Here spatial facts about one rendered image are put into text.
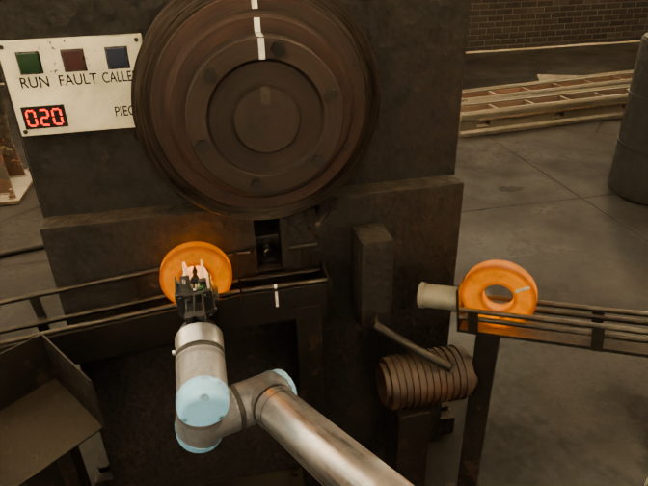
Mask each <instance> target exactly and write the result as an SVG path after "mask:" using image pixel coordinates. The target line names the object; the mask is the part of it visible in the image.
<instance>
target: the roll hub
mask: <svg viewBox="0 0 648 486"><path fill-rule="evenodd" d="M261 34H262V35H263V37H258V36H257V35H256V33H252V34H247V35H243V36H239V37H236V38H234V39H231V40H228V41H226V42H224V43H222V44H221V45H219V46H218V47H216V48H215V49H214V50H213V51H211V52H210V53H209V54H208V55H207V56H206V57H205V58H204V59H203V61H202V62H201V63H200V65H199V66H198V68H197V69H196V71H195V73H194V75H193V77H192V79H191V82H190V84H189V88H188V91H187V96H186V102H185V124H186V130H187V135H188V138H189V141H190V144H191V147H192V149H193V151H194V152H195V154H196V155H197V157H198V158H199V160H200V161H201V163H202V164H203V165H204V166H205V168H206V169H207V170H208V171H209V172H210V173H212V174H213V175H214V176H215V177H217V178H218V179H219V180H221V181H223V182H224V183H226V184H227V185H229V186H231V187H233V188H236V189H239V190H242V191H246V192H251V193H260V194H268V193H277V192H282V191H285V190H288V189H291V188H294V187H296V186H298V185H300V184H302V183H304V182H306V181H307V180H309V179H310V178H312V177H313V176H315V175H316V174H317V173H318V172H319V171H320V170H321V169H322V168H323V167H324V166H325V165H326V164H327V162H328V161H329V160H330V158H331V157H332V155H333V153H334V152H335V150H336V148H337V146H338V142H339V139H340V136H341V132H342V128H343V119H344V110H343V101H342V96H341V92H340V89H339V86H338V82H337V80H336V78H335V77H334V75H333V74H332V73H331V71H330V70H329V68H328V67H327V66H326V64H325V63H324V62H323V61H322V60H321V59H320V58H319V57H318V56H317V55H316V54H314V53H313V52H312V51H311V50H310V49H309V48H307V47H306V46H304V45H303V44H301V43H300V42H298V41H297V40H294V39H291V38H289V37H286V36H282V35H278V34H272V33H261ZM258 38H264V49H265V59H263V60H260V59H259V53H258V40H257V39H258ZM274 42H281V43H282V44H283V46H284V47H285V52H284V54H283V56H282V57H275V56H274V54H273V53H272V51H271V50H270V49H271V47H272V45H273V43H274ZM205 69H213V70H214V71H215V72H216V74H217V75H218V77H217V79H216V81H215V83H212V84H206V83H205V81H204V80H203V73H204V70H205ZM328 89H336V91H337V93H338V98H337V101H336V102H328V100H327V99H326V97H325V96H324V94H325V93H326V92H327V90H328ZM199 140H206V141H207V142H208V144H209V145H210V147H209V149H208V152H207V153H199V152H198V151H197V150H196V149H195V146H196V144H197V142H198V141H199ZM317 154H322V156H323V157H324V159H325V163H324V165H323V166H322V167H316V168H315V166H314V165H313V163H312V162H311V161H312V159H313V157H314V156H315V155H317ZM253 179H261V181H262V182H263V184H264V186H263V188H262V190H261V191H258V192H255V191H254V190H253V189H252V187H251V183H252V181H253Z"/></svg>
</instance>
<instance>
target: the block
mask: <svg viewBox="0 0 648 486"><path fill-rule="evenodd" d="M393 246H394V241H393V239H392V237H391V235H390V234H389V232H388V231H387V229H386V228H385V226H384V225H383V224H382V223H373V224H364V225H357V226H354V227H353V228H352V230H351V293H352V309H353V311H354V313H355V315H356V317H357V319H358V322H359V324H360V326H361V327H362V328H371V319H372V315H373V314H374V313H375V312H377V311H378V312H380V314H381V319H380V323H381V324H383V325H389V324H390V323H391V319H392V270H393Z"/></svg>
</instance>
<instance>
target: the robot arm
mask: <svg viewBox="0 0 648 486"><path fill-rule="evenodd" d="M182 269H183V275H182V276H180V277H179V281H177V280H176V277H175V308H176V309H177V310H178V311H179V313H178V314H179V316H180V317H182V318H183V321H184V320H185V322H184V323H183V324H182V325H181V326H180V328H179V331H178V332H177V333H176V335H175V350H173V351H172V354H173V355H175V389H176V391H175V433H176V438H177V440H178V442H179V443H180V445H181V446H182V447H183V448H185V449H186V450H188V451H191V452H194V453H205V452H208V451H210V450H212V449H213V448H214V447H216V446H217V444H219V443H220V442H221V440H222V438H223V437H225V436H227V435H229V434H232V433H234V432H237V431H240V430H242V429H245V428H247V427H250V426H253V425H255V424H258V425H260V427H262V428H263V429H265V430H266V431H267V432H268V433H269V434H270V435H272V436H273V437H274V438H275V439H276V440H277V441H278V442H279V443H280V444H281V445H282V446H283V447H284V448H285V449H286V450H287V451H288V452H289V453H290V454H291V455H292V456H293V457H294V458H295V459H296V460H297V461H298V462H299V463H300V464H301V465H302V466H303V467H304V468H305V469H306V470H307V471H308V472H309V473H310V474H311V475H312V476H313V477H314V478H315V479H316V480H317V481H318V482H319V483H320V484H321V485H322V486H415V485H413V484H412V483H411V482H410V481H408V480H407V479H406V478H404V477H403V476H402V475H400V474H399V473H398V472H396V471H395V470H394V469H392V468H391V467H390V466H388V465H387V464H386V463H384V462H383V461H382V460H381V459H379V458H378V457H377V456H375V455H374V454H373V453H371V452H370V451H369V450H368V449H366V448H365V447H364V446H362V445H361V444H359V443H358V442H357V441H355V440H354V439H353V438H352V437H350V436H349V435H348V434H346V433H345V432H344V431H342V430H341V429H340V428H339V427H337V426H336V425H335V424H333V423H332V422H331V421H329V420H328V419H327V418H325V417H324V416H323V415H321V414H320V413H319V412H317V411H316V410H315V409H313V408H312V406H311V405H309V404H308V403H307V402H305V401H304V400H303V399H301V398H300V397H299V396H298V395H297V391H296V388H295V385H294V383H293V381H292V379H291V378H290V377H289V376H288V374H287V373H286V372H285V371H283V370H282V369H274V370H267V371H264V372H263V373H261V374H259V375H257V376H254V377H251V378H248V379H245V380H243V381H240V382H237V383H234V384H231V385H229V386H228V379H227V371H226V361H225V349H224V340H223V333H222V331H221V329H220V328H219V327H217V326H216V324H215V323H214V322H213V321H212V320H210V319H207V318H208V317H210V316H213V313H215V312H216V311H217V307H216V305H215V304H219V291H218V286H217V285H216V283H214V282H213V281H212V280H211V277H210V272H207V271H206V269H205V268H204V267H203V261H202V260H201V266H198V265H196V266H191V267H188V268H187V266H186V264H185V262H183V263H182ZM195 269H196V273H197V277H195V278H194V274H195Z"/></svg>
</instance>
